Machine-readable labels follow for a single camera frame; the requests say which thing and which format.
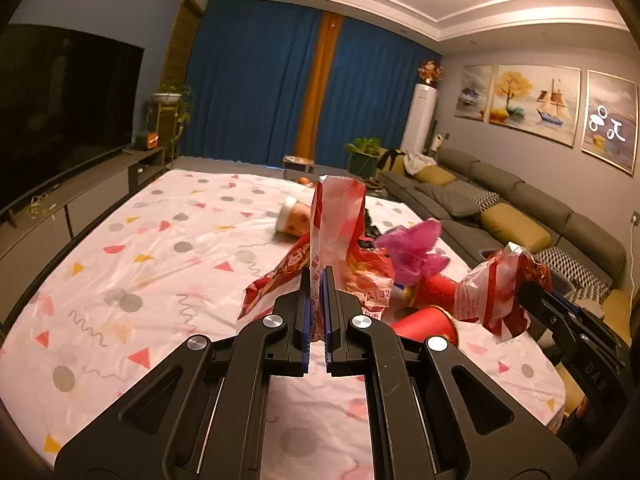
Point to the narrow blue curtain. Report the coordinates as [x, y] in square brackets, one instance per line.
[380, 90]

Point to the grey television cabinet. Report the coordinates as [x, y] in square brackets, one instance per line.
[75, 200]

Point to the tree and sailboat painting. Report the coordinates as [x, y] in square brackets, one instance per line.
[532, 102]

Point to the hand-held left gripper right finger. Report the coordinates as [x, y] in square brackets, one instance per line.
[328, 322]

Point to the orange paper cup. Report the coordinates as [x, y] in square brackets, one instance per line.
[295, 217]

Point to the red labelled snack packet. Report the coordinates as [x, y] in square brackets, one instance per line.
[367, 275]

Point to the small landscape painting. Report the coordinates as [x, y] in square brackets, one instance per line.
[474, 92]

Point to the dark ashtray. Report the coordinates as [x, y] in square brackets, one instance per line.
[373, 185]

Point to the purple abstract painting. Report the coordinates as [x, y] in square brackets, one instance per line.
[612, 120]

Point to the black television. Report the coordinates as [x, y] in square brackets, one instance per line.
[60, 110]

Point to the grey sofa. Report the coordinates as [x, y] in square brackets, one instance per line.
[575, 210]

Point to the glass box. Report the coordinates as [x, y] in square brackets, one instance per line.
[298, 161]

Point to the printed tablecloth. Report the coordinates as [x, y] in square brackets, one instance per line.
[150, 260]

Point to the red cartoon snack packet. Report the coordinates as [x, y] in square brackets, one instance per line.
[280, 280]

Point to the plant in green pot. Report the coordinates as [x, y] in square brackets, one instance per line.
[362, 157]

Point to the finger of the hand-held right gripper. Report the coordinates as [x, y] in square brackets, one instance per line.
[547, 312]
[580, 310]

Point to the magenta plastic bag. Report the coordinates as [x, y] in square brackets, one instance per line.
[410, 250]

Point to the trailing potted plant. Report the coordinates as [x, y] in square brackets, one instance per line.
[172, 97]

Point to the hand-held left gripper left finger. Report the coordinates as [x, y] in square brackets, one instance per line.
[303, 322]

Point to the white cloth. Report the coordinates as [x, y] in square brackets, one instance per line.
[419, 162]

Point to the white standing air conditioner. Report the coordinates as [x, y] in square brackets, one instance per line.
[419, 120]

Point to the red white plastic bag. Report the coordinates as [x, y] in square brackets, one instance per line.
[330, 220]

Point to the black white patterned cushion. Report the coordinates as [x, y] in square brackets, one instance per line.
[485, 199]
[575, 267]

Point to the red paper cup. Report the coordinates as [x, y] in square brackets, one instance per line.
[440, 290]
[425, 325]

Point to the orange curtain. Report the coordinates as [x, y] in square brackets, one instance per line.
[320, 85]

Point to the grey sofa cushion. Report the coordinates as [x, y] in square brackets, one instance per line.
[450, 200]

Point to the red white wrapper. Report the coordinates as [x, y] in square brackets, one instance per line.
[492, 295]

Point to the black plastic bag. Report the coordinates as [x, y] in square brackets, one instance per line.
[371, 227]

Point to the wide blue curtain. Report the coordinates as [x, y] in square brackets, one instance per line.
[245, 85]

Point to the yellow sofa cushion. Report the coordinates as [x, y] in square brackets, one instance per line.
[622, 307]
[435, 175]
[515, 227]

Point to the plant stand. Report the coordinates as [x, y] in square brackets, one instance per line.
[167, 135]

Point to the white bottle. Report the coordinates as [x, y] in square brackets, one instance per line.
[437, 142]

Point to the golden flower ornament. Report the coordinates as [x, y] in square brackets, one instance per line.
[430, 72]

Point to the orange fruit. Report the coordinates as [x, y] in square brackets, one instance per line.
[304, 180]

